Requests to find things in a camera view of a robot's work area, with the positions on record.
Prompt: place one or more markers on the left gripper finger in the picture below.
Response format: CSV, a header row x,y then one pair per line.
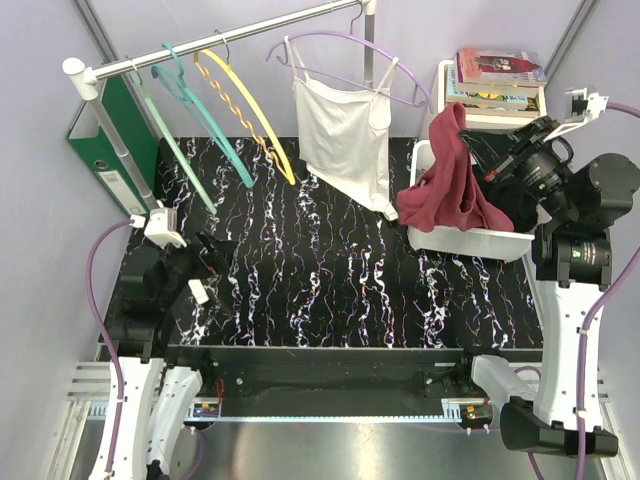
x,y
198,291
218,255

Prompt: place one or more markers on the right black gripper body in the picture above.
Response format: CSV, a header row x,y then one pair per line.
x,y
538,169

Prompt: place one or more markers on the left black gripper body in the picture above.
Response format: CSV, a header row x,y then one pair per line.
x,y
182,264

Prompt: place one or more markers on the dark red tank top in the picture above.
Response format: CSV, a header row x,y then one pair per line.
x,y
448,194

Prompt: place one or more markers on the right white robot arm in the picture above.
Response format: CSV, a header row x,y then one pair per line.
x,y
573,259

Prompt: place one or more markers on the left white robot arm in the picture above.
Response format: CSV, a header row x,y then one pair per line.
x,y
152,384

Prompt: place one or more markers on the purple hanger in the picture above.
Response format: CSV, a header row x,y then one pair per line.
x,y
420,97

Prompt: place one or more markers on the yellow hanger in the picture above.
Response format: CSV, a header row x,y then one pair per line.
x,y
270,144

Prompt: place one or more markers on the white tank top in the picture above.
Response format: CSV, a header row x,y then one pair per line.
x,y
344,136

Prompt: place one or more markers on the teal hanger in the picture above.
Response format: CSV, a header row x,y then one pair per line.
x,y
174,82

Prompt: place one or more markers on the light green hanger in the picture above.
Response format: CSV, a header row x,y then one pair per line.
x,y
171,142

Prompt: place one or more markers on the white storage box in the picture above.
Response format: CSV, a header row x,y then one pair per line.
x,y
475,118

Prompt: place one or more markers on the black garment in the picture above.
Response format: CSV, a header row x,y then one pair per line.
x,y
510,197

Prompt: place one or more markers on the middle book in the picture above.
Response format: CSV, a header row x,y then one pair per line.
x,y
482,94

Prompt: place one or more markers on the bottom book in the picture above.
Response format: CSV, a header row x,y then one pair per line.
x,y
508,109

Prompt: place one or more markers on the top pink book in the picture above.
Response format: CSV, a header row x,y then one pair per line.
x,y
499,67

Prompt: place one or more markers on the white laundry bin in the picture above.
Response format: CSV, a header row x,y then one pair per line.
x,y
490,244

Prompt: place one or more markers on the black marbled mat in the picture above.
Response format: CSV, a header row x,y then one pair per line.
x,y
312,268

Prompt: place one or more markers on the green binder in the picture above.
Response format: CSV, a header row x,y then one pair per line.
x,y
93,147

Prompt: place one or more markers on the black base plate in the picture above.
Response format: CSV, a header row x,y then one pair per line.
x,y
246,372

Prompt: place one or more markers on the silver clothes rail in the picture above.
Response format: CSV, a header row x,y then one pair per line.
x,y
85,78

